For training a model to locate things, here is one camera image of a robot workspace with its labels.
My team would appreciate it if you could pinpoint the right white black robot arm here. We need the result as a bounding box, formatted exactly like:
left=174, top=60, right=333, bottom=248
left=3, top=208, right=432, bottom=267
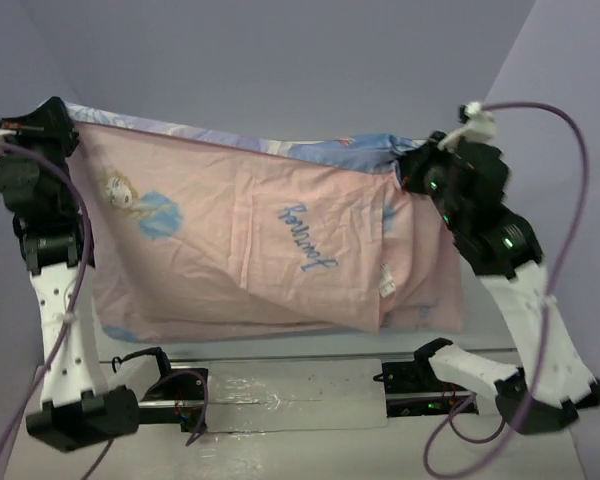
left=397, top=131, right=600, bottom=435

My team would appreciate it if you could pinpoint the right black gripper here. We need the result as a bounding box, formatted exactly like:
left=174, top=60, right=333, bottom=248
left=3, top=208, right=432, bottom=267
left=396, top=127, right=461, bottom=226

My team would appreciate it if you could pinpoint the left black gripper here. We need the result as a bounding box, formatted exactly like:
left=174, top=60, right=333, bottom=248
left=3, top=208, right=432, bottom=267
left=0, top=97, right=81, bottom=209

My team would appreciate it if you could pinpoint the silver base mounting rail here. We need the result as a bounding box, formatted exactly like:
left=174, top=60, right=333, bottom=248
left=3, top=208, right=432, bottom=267
left=110, top=355, right=479, bottom=434

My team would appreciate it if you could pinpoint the blue and pink printed pillowcase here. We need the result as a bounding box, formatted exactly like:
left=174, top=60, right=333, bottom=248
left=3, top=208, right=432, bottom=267
left=68, top=104, right=463, bottom=343

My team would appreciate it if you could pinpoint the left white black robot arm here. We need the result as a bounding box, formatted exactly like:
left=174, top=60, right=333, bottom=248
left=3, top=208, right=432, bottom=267
left=0, top=97, right=139, bottom=453

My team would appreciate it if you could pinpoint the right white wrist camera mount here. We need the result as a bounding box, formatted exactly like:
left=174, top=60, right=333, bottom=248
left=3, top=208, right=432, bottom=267
left=437, top=101, right=497, bottom=152

